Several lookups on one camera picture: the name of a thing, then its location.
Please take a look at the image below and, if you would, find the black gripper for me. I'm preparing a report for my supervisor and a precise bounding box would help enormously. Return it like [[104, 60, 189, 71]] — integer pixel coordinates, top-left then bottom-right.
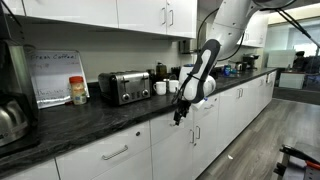
[[172, 99, 194, 127]]

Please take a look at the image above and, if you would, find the wide white drawer front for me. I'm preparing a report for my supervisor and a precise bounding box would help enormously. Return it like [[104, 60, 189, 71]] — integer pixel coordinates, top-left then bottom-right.
[[54, 119, 153, 180]]

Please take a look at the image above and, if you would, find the white ceramic mug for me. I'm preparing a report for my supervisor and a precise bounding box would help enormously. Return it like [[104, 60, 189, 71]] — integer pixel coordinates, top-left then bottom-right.
[[168, 79, 181, 94], [152, 80, 167, 96]]

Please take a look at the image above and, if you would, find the white lower cabinet door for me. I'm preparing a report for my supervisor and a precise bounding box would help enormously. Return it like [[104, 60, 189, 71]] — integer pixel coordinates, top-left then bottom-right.
[[193, 111, 221, 180], [89, 148, 154, 180], [151, 128, 195, 180]]

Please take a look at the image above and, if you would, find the black canister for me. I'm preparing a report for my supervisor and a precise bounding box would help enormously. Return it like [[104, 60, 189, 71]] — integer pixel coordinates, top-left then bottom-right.
[[146, 68, 157, 85]]

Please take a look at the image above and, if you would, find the dark glass jar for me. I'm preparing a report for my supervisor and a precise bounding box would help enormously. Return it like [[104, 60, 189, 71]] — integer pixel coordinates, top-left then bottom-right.
[[155, 62, 168, 81]]

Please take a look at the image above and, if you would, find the stainless steel toaster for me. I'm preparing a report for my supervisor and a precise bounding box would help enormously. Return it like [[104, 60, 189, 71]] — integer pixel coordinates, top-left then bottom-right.
[[97, 70, 152, 107]]

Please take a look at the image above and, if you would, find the blue can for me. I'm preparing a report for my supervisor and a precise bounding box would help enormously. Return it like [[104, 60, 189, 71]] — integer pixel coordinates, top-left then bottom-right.
[[223, 64, 232, 77]]

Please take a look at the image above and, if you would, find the white lower cabinet row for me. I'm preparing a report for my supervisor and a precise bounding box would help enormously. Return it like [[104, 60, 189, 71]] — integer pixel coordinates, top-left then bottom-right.
[[218, 69, 278, 148]]

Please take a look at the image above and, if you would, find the black espresso machine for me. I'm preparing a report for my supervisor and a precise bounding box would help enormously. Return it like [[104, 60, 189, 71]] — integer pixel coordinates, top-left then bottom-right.
[[242, 53, 261, 71]]

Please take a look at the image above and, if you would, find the orange lid creamer jar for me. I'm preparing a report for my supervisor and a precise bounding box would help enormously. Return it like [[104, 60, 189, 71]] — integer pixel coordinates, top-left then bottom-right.
[[68, 75, 88, 106]]

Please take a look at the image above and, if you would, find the white office counter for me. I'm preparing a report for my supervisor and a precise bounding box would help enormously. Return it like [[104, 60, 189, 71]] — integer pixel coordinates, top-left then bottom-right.
[[278, 72, 306, 90]]

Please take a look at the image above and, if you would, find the black red clamp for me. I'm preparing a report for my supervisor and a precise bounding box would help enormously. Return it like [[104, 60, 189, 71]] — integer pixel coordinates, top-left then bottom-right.
[[279, 143, 320, 170]]

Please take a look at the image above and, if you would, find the small handwritten whiteboard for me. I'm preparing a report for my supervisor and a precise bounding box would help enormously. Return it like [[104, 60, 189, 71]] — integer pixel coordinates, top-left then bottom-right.
[[25, 49, 90, 110]]

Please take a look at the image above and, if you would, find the person in dark clothes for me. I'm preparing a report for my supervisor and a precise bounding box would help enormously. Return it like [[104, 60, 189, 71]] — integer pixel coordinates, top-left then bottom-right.
[[292, 50, 310, 72]]

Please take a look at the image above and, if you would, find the wide white upper cabinet door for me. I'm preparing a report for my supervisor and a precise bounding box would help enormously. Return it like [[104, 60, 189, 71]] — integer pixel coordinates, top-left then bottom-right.
[[22, 0, 120, 30]]

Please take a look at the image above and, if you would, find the white lower cabinet front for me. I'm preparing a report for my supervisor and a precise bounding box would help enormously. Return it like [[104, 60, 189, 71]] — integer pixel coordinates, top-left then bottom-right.
[[0, 158, 61, 180]]

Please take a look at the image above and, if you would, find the steel coffee carafe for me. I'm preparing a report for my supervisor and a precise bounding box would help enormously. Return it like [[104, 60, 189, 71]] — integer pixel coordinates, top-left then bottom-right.
[[0, 98, 30, 148]]

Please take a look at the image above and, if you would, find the black coffee machine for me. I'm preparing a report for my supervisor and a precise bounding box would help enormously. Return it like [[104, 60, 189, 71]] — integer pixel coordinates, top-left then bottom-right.
[[0, 1, 40, 129]]

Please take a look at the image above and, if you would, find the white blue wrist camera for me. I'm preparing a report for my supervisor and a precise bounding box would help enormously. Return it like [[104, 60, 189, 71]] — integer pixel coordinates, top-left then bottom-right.
[[191, 96, 210, 112]]

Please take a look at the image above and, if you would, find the white drawer front bar handle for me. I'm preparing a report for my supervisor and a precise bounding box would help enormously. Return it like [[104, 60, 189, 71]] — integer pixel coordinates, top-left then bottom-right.
[[193, 94, 221, 123]]

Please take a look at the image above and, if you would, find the steel wall dispenser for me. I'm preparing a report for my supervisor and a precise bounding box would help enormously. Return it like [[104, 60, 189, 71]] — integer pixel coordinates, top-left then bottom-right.
[[178, 39, 200, 55]]

